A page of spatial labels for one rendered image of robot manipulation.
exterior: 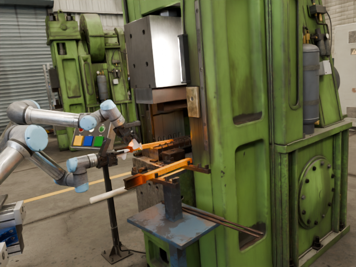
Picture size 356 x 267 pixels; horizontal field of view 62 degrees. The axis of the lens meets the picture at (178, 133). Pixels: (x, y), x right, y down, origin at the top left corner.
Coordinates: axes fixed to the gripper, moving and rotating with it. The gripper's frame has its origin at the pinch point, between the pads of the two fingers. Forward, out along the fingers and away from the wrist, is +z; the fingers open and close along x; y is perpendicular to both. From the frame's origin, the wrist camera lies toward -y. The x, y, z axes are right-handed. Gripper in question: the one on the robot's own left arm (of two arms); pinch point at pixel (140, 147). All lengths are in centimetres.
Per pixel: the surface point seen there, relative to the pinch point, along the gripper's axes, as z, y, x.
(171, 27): -49, -53, 12
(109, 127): -7.7, -3.9, -40.5
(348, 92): 284, -466, -105
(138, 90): -25.7, -23.2, -8.5
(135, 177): -16, 27, 49
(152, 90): -25.4, -23.4, 7.5
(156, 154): 9.3, -3.9, 4.9
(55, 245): 72, 80, -112
